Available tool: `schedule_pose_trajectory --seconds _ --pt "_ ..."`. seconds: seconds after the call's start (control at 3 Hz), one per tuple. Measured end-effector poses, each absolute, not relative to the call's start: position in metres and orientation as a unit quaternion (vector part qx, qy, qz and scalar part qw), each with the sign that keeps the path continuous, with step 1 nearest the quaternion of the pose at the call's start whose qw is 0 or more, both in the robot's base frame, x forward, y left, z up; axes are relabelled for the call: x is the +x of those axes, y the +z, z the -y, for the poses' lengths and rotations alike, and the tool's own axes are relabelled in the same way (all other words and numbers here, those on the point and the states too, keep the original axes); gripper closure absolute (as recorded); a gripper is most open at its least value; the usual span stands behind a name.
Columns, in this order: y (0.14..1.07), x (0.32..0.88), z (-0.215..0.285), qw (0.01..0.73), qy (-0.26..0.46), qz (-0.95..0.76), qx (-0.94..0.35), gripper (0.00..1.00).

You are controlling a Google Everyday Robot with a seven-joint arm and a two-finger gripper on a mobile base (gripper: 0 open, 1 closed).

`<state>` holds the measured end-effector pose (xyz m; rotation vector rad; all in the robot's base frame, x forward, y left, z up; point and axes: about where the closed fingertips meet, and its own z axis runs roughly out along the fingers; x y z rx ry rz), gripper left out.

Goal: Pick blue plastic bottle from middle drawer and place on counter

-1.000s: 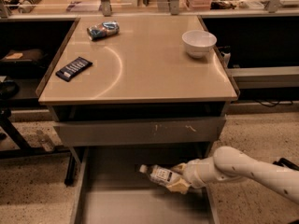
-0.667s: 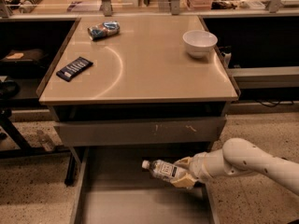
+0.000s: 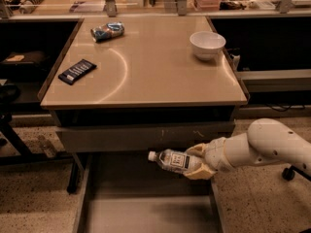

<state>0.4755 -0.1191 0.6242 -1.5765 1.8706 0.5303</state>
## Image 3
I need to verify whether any dark blue snack bar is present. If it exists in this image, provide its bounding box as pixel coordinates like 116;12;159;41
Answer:
58;59;96;85

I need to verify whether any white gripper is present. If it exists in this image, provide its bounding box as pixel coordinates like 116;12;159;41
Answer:
184;137;233;180

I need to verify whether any open middle drawer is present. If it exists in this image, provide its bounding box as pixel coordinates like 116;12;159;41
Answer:
72;151;226;233

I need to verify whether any clear plastic water bottle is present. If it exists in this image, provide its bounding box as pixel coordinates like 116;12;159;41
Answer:
148;149;203;175

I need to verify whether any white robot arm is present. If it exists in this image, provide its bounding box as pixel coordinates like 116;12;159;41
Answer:
185;118;311;180

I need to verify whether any beige drawer cabinet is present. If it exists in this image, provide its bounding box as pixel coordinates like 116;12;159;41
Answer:
37;15;251;233

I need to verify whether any white ceramic bowl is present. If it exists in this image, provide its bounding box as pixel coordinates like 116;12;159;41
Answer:
190;31;226;60

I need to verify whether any black office chair base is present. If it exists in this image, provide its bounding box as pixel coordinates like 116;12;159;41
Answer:
282;166;311;182

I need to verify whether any crumpled blue chip bag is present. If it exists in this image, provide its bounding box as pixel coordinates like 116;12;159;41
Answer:
90;21;124;43

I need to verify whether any grey top drawer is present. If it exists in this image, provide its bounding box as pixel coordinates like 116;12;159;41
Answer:
56;121;235;152

